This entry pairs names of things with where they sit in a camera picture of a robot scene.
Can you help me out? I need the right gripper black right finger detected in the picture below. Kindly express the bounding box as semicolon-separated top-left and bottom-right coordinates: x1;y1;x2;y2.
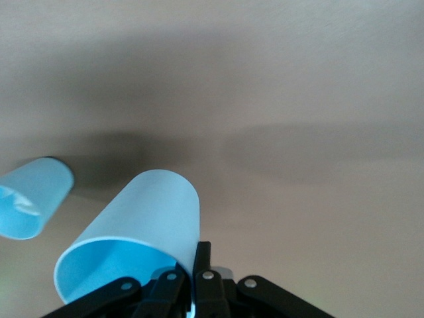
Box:
192;241;332;318

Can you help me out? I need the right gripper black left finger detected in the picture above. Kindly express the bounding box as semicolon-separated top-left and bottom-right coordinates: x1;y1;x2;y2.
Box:
42;267;186;318

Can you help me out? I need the light blue plastic cup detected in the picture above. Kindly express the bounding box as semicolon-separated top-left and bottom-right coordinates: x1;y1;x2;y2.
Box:
53;168;201;304
0;156;76;240

